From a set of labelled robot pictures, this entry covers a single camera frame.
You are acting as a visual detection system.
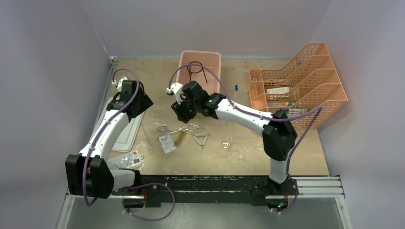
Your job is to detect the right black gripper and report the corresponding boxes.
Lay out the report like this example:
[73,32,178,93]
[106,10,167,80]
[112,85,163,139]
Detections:
[172,94,201,124]

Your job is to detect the metal crucible tongs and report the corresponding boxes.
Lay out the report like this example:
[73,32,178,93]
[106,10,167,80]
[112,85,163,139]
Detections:
[157,124,205,135]

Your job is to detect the black wire tripod stand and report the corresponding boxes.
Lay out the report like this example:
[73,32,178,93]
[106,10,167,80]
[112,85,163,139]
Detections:
[187,61,208,83]

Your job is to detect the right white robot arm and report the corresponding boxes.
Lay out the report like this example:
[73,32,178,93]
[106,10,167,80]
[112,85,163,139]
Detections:
[166,81,298,194]

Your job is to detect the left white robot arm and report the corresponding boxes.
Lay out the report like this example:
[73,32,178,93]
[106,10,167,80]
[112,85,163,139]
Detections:
[65,80,153,199]

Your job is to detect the brown test tube brush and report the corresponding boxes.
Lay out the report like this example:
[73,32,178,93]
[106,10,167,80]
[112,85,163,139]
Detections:
[174,131,187,147]

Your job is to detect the white clay triangle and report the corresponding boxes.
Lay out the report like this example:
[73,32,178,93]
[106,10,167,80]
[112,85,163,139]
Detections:
[192,134,210,149]

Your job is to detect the small white packet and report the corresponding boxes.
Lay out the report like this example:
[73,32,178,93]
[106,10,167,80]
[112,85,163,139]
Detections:
[158,135,177,154]

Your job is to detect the white plastic bin lid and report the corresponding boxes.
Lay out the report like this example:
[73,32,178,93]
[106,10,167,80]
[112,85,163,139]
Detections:
[91,97,145,153]

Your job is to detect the clear glass beaker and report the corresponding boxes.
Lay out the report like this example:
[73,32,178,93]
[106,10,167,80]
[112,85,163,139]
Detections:
[221,140,232,151]

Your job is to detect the clear test tube rack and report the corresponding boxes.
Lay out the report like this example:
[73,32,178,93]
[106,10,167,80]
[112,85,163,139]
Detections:
[232,88,251,107]

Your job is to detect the pink plastic bin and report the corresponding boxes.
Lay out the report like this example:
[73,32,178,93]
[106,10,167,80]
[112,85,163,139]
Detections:
[175,50,222,94]

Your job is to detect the blister pack with label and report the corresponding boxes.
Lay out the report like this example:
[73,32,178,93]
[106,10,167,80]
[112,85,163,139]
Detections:
[107,150,144,170]

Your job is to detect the white box in organizer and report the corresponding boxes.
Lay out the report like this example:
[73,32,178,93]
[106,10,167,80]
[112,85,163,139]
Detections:
[266,87,289,94]

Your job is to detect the coloured marker pack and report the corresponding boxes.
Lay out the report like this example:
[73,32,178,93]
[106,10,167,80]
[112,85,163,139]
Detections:
[281,109,309,118]

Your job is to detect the orange mesh file organizer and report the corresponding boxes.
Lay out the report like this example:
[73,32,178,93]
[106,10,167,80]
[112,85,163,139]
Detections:
[249,42,348,129]

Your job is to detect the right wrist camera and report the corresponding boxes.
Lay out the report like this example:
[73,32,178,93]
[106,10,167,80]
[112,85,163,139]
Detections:
[166,83,183,104]

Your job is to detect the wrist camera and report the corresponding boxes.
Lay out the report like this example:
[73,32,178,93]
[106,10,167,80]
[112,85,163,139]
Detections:
[112,76,128,91]
[166,83,183,104]

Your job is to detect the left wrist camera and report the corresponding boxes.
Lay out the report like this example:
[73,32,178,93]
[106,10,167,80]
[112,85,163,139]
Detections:
[112,76,128,91]

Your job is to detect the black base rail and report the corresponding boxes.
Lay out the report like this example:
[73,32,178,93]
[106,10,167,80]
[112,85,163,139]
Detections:
[112,175,298,211]

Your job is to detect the aluminium frame rail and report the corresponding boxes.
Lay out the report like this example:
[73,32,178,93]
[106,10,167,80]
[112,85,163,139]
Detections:
[64,176,345,200]

